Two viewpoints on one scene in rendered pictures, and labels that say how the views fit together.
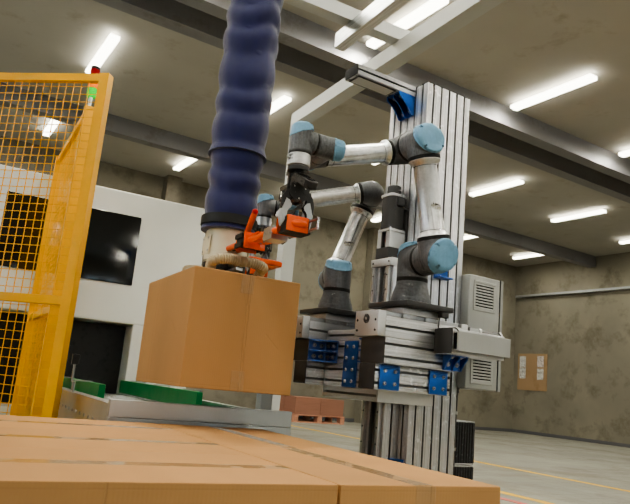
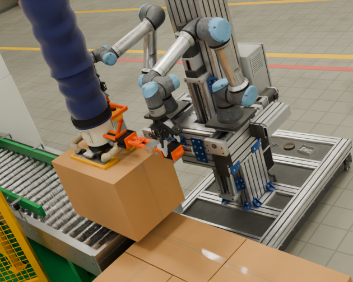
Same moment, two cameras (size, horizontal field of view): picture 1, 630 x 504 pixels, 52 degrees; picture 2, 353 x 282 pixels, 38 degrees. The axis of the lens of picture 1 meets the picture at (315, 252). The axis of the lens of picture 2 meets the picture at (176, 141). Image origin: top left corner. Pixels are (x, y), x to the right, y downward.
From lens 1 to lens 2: 1.77 m
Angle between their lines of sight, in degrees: 42
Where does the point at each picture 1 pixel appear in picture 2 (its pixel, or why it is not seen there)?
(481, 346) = (278, 123)
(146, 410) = (112, 245)
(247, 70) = (52, 10)
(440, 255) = (249, 99)
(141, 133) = not seen: outside the picture
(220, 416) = not seen: hidden behind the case
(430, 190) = (231, 62)
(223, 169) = (74, 89)
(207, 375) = (147, 226)
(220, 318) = (138, 197)
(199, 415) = not seen: hidden behind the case
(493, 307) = (262, 64)
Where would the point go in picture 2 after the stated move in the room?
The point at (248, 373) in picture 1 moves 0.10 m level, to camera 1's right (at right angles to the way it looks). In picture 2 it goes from (163, 208) to (179, 201)
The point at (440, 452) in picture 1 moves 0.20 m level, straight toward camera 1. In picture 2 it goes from (257, 159) to (265, 174)
